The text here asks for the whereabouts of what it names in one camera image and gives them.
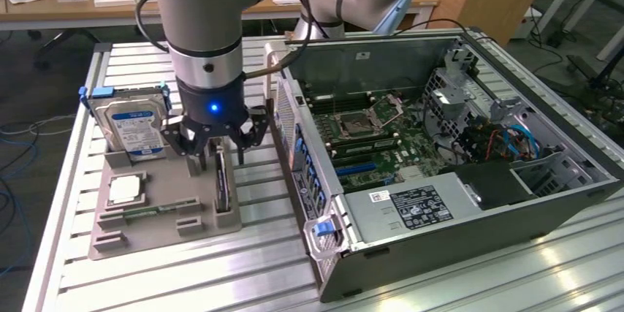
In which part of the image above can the red wire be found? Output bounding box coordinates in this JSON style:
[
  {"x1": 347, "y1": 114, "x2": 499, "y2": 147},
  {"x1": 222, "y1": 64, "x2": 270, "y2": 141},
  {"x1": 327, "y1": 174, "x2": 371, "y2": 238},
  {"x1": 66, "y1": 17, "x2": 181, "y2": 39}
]
[{"x1": 489, "y1": 127, "x2": 507, "y2": 161}]

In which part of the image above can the green motherboard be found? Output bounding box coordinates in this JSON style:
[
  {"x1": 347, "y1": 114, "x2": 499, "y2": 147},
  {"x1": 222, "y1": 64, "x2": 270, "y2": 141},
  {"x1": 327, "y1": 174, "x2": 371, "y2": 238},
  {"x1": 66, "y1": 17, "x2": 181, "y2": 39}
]
[{"x1": 299, "y1": 87, "x2": 470, "y2": 194}]

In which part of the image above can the silver metal drive cage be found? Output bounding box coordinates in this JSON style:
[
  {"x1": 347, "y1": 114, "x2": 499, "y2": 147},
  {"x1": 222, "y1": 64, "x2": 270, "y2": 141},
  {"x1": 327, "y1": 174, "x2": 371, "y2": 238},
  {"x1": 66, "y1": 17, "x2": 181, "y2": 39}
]
[{"x1": 422, "y1": 39, "x2": 535, "y2": 161}]

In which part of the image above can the white table frame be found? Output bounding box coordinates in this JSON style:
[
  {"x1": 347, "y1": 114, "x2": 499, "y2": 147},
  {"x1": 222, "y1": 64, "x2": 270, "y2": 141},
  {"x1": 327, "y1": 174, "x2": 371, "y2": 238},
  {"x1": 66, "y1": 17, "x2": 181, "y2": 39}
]
[{"x1": 534, "y1": 0, "x2": 624, "y2": 61}]

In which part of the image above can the loose green RAM stick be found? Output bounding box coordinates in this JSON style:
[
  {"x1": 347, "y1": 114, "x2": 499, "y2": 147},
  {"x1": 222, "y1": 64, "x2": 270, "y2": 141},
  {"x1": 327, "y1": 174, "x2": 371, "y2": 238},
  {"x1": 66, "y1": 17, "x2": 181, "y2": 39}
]
[{"x1": 122, "y1": 205, "x2": 182, "y2": 218}]

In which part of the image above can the black RAM slot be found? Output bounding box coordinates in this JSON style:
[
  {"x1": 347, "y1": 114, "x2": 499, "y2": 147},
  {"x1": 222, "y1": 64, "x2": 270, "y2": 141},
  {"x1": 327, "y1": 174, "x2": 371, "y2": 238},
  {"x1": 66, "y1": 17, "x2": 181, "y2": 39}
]
[
  {"x1": 333, "y1": 134, "x2": 395, "y2": 142},
  {"x1": 311, "y1": 104, "x2": 371, "y2": 113},
  {"x1": 310, "y1": 96, "x2": 370, "y2": 105},
  {"x1": 334, "y1": 140, "x2": 398, "y2": 148}
]

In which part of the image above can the black office chair base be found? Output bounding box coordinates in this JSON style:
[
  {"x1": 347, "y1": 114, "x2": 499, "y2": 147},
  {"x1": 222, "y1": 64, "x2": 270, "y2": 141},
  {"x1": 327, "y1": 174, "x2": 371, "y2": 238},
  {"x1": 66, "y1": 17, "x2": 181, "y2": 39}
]
[{"x1": 29, "y1": 28, "x2": 99, "y2": 70}]

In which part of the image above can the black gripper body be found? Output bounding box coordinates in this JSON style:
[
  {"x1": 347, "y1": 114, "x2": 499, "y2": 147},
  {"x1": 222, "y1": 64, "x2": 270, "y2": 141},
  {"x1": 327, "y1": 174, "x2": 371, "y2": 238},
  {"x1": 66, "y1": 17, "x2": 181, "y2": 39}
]
[{"x1": 177, "y1": 74, "x2": 249, "y2": 140}]

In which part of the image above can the hard disk with blue rails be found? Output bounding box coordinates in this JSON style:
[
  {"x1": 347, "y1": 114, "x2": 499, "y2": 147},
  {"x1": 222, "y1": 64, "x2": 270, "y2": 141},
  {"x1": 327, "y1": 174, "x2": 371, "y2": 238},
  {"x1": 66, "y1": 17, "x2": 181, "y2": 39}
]
[{"x1": 78, "y1": 83, "x2": 173, "y2": 162}]

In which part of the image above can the black air shroud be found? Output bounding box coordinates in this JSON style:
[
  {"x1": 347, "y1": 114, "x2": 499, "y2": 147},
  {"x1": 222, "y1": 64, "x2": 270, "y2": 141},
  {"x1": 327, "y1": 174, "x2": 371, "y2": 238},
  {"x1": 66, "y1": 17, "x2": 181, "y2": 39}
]
[{"x1": 438, "y1": 160, "x2": 535, "y2": 210}]

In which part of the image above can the open black PC case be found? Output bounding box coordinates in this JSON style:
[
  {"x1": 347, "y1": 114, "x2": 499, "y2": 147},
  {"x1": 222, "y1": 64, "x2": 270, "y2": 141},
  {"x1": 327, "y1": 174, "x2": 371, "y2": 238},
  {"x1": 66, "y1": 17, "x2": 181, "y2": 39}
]
[{"x1": 263, "y1": 26, "x2": 624, "y2": 304}]

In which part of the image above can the grey disk bay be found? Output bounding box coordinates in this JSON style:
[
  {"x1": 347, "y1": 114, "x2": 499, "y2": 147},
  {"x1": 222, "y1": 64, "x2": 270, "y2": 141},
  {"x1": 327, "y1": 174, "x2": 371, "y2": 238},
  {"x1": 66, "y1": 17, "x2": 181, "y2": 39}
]
[{"x1": 510, "y1": 145, "x2": 594, "y2": 199}]

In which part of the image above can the blue wire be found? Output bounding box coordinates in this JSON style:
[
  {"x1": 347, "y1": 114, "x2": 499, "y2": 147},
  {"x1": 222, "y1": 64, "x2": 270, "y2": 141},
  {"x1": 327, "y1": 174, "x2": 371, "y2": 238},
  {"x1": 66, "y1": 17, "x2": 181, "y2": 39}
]
[
  {"x1": 505, "y1": 127, "x2": 519, "y2": 161},
  {"x1": 515, "y1": 124, "x2": 542, "y2": 158}
]

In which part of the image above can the blue expansion slot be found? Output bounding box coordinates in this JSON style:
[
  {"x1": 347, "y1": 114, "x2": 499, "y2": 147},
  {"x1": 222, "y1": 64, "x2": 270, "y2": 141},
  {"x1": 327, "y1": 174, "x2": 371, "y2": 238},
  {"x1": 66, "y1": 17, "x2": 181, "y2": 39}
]
[{"x1": 335, "y1": 163, "x2": 378, "y2": 178}]

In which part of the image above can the green graphics card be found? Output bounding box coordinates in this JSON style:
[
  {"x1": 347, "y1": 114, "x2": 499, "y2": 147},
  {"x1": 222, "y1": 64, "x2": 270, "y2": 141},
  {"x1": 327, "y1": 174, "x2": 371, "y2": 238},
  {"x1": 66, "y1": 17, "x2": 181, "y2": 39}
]
[{"x1": 209, "y1": 135, "x2": 235, "y2": 215}]

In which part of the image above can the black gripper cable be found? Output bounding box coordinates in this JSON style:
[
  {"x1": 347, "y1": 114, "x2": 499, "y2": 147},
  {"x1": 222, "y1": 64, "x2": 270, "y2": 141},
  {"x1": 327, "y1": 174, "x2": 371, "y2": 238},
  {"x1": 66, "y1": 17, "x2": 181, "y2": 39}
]
[{"x1": 135, "y1": 0, "x2": 318, "y2": 83}]

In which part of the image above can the white floor cable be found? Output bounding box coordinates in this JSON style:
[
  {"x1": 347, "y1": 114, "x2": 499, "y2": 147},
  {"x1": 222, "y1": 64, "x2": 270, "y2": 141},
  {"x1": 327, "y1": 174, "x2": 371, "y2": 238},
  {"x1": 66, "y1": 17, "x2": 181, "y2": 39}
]
[{"x1": 0, "y1": 114, "x2": 75, "y2": 136}]

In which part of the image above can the silver CPU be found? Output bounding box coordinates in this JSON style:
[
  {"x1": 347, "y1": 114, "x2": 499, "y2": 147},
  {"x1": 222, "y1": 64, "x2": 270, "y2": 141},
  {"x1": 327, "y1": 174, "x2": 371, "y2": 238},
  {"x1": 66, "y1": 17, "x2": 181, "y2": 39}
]
[{"x1": 107, "y1": 176, "x2": 143, "y2": 203}]

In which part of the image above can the blue floor cable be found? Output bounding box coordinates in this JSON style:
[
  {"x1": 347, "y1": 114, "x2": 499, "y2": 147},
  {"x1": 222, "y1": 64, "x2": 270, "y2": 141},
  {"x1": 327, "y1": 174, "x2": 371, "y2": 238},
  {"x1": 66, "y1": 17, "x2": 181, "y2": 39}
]
[{"x1": 0, "y1": 132, "x2": 39, "y2": 276}]

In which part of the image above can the CPU socket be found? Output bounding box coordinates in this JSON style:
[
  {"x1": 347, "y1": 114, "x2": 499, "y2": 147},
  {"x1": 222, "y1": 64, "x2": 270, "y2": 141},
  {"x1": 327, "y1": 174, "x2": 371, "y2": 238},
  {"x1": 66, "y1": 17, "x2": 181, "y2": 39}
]
[{"x1": 337, "y1": 110, "x2": 379, "y2": 137}]

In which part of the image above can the metal socket cover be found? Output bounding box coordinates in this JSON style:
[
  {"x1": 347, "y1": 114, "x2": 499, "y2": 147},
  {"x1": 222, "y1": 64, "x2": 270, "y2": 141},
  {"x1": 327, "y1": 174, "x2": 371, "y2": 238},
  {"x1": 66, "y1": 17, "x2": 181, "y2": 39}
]
[{"x1": 369, "y1": 94, "x2": 406, "y2": 123}]

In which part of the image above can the grey power supply unit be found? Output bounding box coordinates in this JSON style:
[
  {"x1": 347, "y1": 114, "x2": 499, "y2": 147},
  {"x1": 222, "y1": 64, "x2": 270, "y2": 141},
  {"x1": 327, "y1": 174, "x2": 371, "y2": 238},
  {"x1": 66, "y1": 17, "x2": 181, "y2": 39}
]
[{"x1": 341, "y1": 172, "x2": 489, "y2": 251}]

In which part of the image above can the black floor stand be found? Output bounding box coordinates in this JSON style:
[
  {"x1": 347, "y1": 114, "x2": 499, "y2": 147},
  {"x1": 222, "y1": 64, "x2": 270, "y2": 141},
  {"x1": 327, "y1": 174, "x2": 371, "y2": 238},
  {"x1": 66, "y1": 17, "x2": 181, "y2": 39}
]
[{"x1": 569, "y1": 54, "x2": 624, "y2": 90}]

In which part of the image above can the grey parts rack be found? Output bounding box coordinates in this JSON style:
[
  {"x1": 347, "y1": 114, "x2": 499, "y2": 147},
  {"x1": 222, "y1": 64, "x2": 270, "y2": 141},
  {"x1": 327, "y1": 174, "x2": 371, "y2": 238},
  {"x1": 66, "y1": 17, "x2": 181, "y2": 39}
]
[{"x1": 86, "y1": 109, "x2": 245, "y2": 262}]

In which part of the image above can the wooden desk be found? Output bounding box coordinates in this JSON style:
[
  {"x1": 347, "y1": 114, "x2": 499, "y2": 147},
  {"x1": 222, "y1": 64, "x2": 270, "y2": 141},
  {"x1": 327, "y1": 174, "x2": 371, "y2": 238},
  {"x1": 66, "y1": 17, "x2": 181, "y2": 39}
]
[
  {"x1": 0, "y1": 0, "x2": 177, "y2": 41},
  {"x1": 173, "y1": 0, "x2": 441, "y2": 41}
]

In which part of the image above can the silver chipset heatsink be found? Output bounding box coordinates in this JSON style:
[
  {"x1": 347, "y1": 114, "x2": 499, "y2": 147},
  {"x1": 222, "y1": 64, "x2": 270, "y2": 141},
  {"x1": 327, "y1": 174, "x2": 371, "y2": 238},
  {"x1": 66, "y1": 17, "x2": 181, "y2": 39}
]
[{"x1": 398, "y1": 164, "x2": 425, "y2": 181}]

